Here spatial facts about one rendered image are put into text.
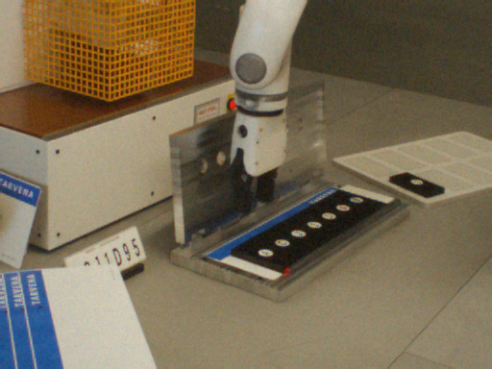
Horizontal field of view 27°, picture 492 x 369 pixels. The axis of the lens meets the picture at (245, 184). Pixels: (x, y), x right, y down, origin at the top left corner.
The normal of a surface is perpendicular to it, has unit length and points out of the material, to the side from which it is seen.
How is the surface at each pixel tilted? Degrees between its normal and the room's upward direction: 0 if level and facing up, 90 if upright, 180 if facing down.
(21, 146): 90
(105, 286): 0
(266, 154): 89
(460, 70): 90
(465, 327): 0
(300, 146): 83
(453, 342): 0
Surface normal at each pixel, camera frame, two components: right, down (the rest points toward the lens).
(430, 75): -0.51, 0.29
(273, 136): 0.83, 0.26
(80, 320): 0.06, -0.93
